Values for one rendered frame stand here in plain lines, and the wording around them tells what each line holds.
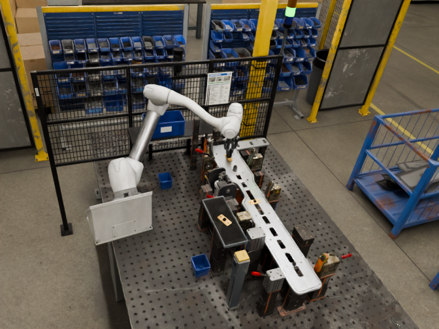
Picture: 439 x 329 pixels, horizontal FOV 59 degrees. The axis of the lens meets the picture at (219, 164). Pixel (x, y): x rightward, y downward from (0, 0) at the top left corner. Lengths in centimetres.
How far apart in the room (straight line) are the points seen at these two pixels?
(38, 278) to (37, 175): 130
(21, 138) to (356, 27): 403
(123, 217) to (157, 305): 60
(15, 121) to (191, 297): 275
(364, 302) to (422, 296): 127
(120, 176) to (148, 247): 51
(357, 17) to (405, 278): 301
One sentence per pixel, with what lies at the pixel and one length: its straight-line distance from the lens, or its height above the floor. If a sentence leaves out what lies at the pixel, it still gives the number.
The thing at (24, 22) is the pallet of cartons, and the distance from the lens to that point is 639.
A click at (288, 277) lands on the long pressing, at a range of 228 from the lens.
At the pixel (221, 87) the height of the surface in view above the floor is 131.
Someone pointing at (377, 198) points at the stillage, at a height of 16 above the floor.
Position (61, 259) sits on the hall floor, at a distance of 362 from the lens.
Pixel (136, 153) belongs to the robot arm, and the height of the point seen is 107.
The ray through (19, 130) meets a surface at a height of 37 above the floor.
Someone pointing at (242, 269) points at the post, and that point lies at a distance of 215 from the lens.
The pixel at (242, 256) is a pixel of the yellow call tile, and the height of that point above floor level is 116.
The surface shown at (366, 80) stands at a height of 54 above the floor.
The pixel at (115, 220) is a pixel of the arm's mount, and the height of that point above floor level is 87.
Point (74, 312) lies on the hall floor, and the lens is 331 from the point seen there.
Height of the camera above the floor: 279
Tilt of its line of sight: 38 degrees down
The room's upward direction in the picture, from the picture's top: 7 degrees clockwise
